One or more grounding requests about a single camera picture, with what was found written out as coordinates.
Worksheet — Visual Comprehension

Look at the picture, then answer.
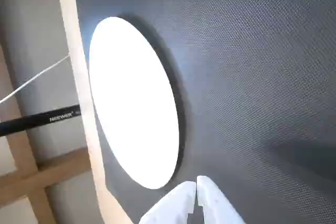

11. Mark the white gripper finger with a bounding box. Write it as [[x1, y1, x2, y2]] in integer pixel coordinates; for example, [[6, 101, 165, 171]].
[[139, 181, 197, 224], [196, 175, 246, 224]]

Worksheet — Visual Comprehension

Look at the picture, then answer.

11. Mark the white round dish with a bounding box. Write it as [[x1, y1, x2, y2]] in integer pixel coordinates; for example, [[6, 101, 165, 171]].
[[88, 16, 181, 190]]

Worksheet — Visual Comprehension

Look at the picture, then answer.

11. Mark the black tripod pole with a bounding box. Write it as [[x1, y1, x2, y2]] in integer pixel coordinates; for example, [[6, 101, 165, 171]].
[[0, 104, 81, 136]]

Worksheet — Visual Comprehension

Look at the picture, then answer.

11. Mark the thin white cable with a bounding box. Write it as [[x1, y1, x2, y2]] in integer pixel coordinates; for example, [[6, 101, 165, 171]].
[[0, 54, 71, 105]]

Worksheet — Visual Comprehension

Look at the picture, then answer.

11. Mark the dark grey mat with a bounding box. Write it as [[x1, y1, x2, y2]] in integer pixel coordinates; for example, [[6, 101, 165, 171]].
[[70, 0, 336, 224]]

